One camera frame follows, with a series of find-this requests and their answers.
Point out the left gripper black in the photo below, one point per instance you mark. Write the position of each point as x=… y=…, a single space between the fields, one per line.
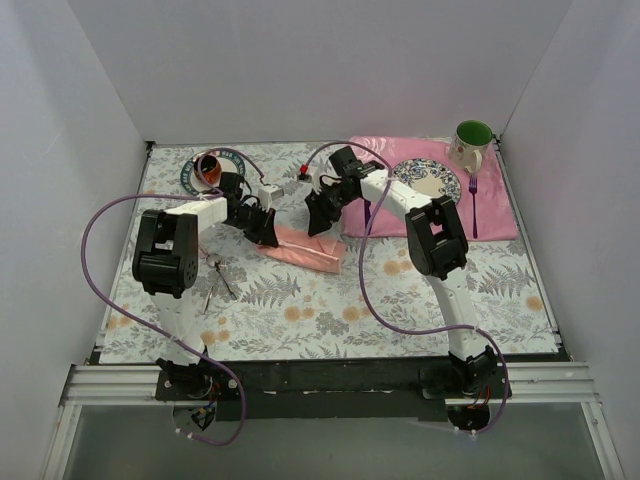
x=257 y=223

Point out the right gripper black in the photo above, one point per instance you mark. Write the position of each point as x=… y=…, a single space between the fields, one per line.
x=324 y=204

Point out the salmon pink cloth napkin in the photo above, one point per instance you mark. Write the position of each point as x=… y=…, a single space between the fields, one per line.
x=322 y=253

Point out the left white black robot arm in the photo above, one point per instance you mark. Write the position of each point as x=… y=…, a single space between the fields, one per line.
x=166 y=262

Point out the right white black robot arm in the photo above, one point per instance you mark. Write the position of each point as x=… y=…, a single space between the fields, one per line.
x=437 y=247

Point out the green inside floral mug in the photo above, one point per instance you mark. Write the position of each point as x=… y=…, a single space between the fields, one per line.
x=469 y=145

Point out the purple plastic knife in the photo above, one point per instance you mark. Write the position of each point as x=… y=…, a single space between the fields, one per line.
x=367 y=212

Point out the floral tablecloth mat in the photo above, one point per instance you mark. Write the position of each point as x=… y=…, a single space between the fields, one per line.
x=286 y=312

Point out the silver fork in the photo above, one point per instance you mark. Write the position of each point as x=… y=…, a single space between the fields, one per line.
x=227 y=285

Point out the small brown cup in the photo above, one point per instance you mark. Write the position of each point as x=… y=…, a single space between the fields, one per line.
x=208 y=169

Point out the blue floral patterned plate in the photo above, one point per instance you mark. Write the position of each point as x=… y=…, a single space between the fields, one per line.
x=429 y=177

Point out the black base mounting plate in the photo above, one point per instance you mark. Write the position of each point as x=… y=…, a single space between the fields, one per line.
x=340 y=388

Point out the purple plastic fork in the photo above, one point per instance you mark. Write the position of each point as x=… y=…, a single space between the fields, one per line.
x=473 y=189

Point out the pink rose placemat cloth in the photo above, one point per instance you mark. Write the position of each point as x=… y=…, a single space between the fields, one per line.
x=495 y=220

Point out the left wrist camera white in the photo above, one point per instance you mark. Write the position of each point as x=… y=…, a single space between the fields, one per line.
x=268 y=194

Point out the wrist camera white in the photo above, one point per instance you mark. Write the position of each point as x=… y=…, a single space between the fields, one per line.
x=309 y=174
x=268 y=194

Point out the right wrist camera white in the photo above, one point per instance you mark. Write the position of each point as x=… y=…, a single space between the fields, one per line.
x=309 y=174

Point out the aluminium frame rail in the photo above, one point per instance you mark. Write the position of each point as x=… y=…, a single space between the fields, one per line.
x=530 y=382

